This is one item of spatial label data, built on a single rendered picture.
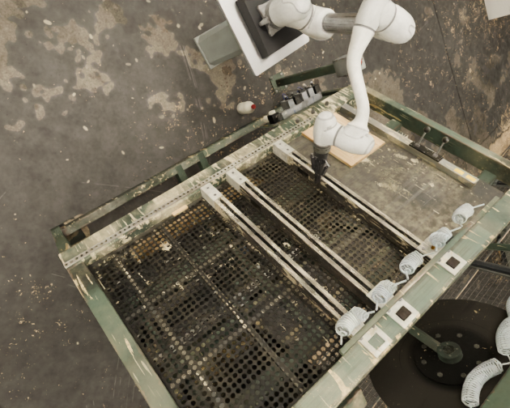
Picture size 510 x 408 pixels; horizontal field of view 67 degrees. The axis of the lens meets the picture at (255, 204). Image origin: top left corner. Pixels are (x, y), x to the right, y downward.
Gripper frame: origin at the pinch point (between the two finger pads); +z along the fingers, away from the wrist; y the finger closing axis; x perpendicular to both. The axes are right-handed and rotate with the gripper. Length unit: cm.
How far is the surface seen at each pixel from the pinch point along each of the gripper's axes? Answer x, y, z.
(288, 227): -34.1, 13.0, 1.3
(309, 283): -48, 41, 2
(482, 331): 14, 104, 39
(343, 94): 73, -45, 3
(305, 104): 48, -57, 6
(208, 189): -49, -33, 1
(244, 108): 38, -112, 34
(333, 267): -34, 42, 2
